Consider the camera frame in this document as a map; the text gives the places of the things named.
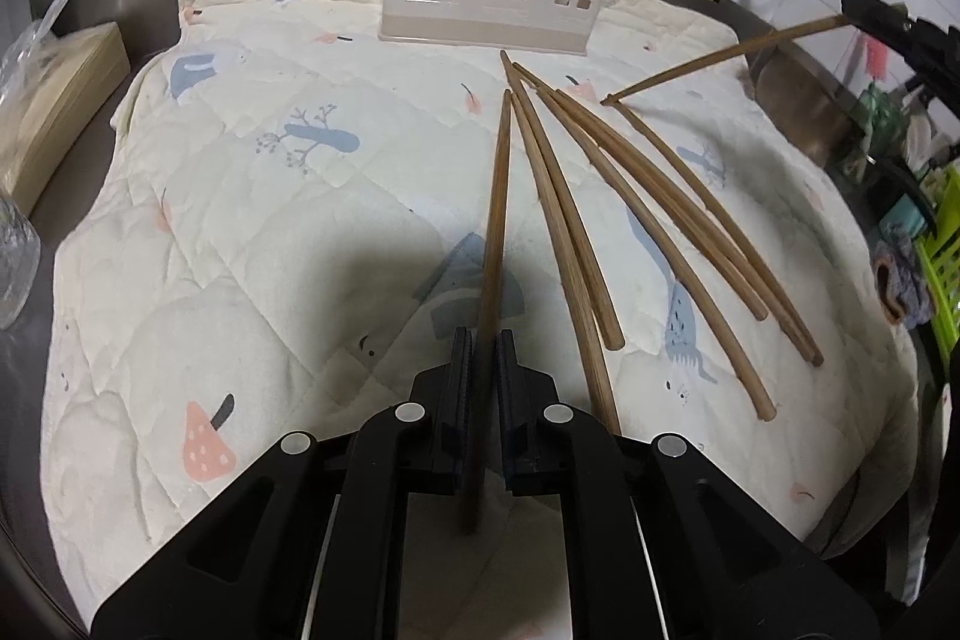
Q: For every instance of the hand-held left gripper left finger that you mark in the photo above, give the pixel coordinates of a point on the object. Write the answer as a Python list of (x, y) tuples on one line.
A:
[(461, 385)]

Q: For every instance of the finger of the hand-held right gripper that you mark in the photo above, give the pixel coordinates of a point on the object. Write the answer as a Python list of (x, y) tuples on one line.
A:
[(877, 14)]

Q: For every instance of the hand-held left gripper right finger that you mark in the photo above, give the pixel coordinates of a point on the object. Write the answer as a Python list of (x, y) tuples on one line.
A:
[(511, 400)]

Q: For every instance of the bunch of wooden chopsticks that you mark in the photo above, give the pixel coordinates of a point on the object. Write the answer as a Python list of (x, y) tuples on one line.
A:
[(609, 329)]

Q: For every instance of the brown wooden chopstick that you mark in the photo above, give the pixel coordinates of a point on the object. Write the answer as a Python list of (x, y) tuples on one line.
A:
[(720, 61), (495, 197)]

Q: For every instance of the pink object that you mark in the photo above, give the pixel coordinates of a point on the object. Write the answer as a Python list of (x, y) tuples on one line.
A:
[(874, 57)]

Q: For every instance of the green translucent object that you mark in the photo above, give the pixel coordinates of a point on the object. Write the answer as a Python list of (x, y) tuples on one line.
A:
[(874, 123)]

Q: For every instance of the cream quilted printed mat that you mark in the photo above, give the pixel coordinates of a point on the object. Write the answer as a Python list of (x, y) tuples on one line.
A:
[(262, 235)]

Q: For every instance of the green plastic basket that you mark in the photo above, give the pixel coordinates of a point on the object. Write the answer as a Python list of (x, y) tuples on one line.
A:
[(943, 265)]

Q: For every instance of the grey brown rag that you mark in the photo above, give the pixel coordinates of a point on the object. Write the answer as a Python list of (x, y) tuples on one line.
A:
[(900, 284)]

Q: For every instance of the clear glass bottle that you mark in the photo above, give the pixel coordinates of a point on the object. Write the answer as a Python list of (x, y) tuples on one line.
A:
[(15, 265)]

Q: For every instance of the light wooden box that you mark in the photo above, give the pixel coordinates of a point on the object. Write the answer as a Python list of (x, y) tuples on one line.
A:
[(75, 85)]

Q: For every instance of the clear plastic bag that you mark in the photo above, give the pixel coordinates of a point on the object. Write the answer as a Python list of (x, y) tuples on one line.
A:
[(34, 48)]

